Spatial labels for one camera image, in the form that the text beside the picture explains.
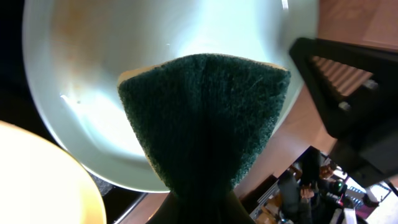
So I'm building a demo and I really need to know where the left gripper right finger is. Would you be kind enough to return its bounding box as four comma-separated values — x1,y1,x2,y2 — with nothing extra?
222,191,255,224

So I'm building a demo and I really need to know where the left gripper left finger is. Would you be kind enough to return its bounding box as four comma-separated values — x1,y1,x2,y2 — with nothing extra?
146,192,187,224

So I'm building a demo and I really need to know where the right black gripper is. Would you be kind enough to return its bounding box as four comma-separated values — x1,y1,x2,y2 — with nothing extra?
289,37,397,187

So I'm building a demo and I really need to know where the mint plate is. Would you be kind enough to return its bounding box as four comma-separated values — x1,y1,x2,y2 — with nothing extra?
22,0,319,193

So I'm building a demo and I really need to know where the green yellow sponge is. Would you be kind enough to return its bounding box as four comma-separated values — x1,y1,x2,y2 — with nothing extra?
118,54,290,200

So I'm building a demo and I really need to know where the black round tray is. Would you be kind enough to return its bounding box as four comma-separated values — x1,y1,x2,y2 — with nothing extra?
1,0,148,223

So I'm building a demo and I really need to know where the yellow plate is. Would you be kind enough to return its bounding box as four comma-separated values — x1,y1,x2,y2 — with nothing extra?
1,121,106,224

